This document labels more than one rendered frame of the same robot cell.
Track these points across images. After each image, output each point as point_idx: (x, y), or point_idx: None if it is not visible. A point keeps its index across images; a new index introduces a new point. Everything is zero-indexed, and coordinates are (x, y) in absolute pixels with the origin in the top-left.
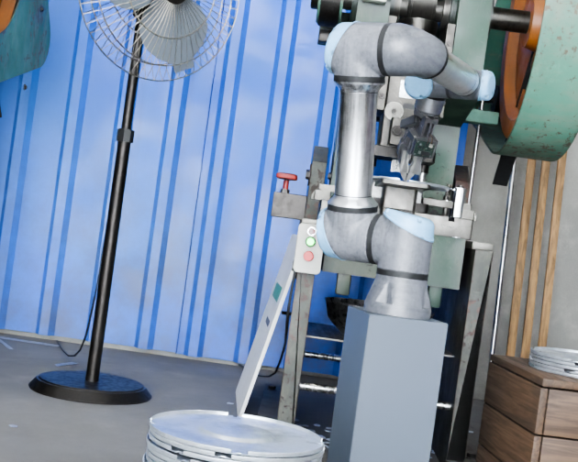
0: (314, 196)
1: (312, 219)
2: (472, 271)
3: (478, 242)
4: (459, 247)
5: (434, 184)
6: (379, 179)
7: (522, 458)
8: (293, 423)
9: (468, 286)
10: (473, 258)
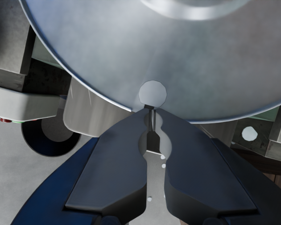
0: None
1: (0, 68)
2: (245, 144)
3: None
4: (254, 117)
5: (266, 110)
6: (76, 56)
7: (185, 224)
8: None
9: (237, 129)
10: (257, 149)
